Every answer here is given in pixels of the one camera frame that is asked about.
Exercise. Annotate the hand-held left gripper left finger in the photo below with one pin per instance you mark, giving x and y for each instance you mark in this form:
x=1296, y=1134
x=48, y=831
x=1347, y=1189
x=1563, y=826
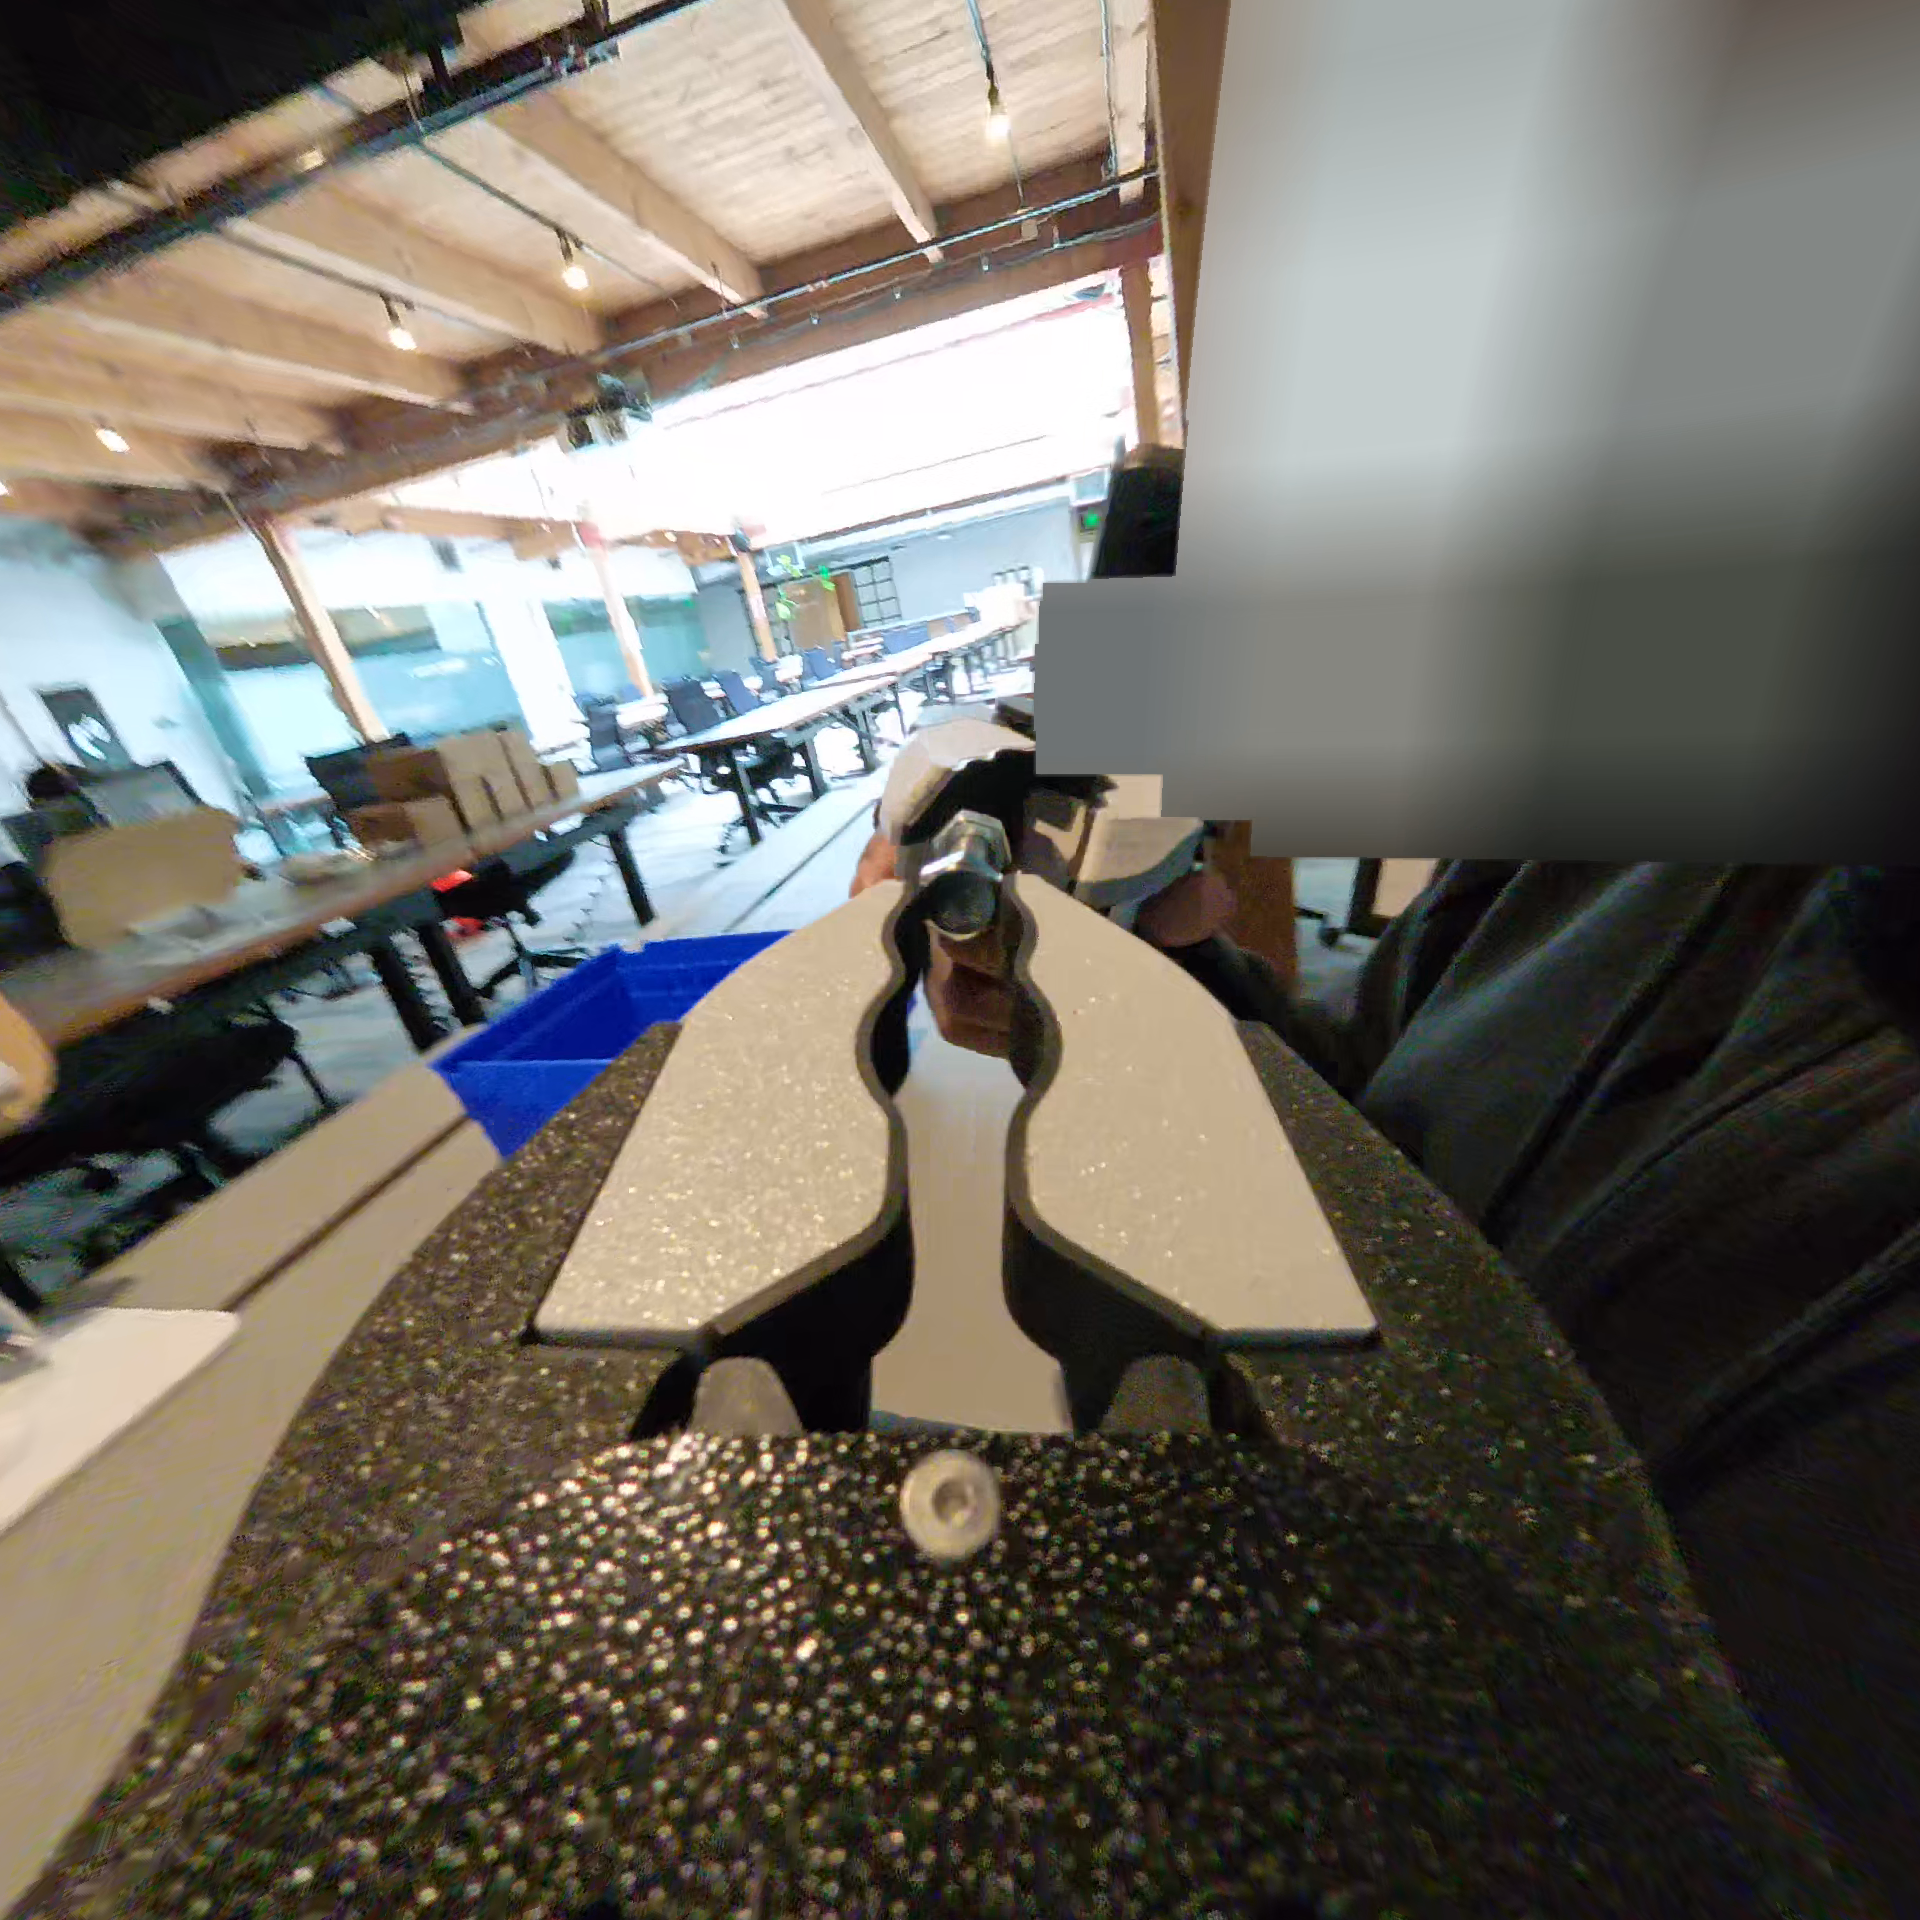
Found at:
x=720, y=1173

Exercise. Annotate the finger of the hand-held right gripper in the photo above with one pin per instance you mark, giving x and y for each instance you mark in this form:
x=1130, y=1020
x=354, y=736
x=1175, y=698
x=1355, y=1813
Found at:
x=1142, y=857
x=948, y=758

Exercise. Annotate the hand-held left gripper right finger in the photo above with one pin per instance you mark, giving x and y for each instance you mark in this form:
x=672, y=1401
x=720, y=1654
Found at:
x=1188, y=1173

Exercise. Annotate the metal bolt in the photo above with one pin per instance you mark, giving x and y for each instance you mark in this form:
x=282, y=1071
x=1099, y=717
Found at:
x=962, y=857

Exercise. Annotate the person's right hand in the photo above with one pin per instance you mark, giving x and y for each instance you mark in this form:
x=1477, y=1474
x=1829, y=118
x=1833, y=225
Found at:
x=970, y=1006

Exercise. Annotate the large blue plastic bin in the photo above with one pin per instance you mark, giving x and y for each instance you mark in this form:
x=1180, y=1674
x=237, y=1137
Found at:
x=584, y=1036

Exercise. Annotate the cardboard box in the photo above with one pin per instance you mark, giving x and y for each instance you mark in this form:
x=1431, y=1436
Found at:
x=451, y=782

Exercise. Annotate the person's black jacket torso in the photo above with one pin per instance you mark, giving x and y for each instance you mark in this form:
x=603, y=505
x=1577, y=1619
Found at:
x=1681, y=1263

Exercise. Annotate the white base document stand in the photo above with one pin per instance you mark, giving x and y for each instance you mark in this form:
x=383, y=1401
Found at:
x=78, y=1380

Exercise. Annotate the dark computer screen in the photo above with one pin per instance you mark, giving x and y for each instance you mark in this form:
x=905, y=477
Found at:
x=137, y=801

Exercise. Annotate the wooden support post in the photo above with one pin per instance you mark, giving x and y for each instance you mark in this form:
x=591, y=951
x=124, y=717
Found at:
x=1191, y=214

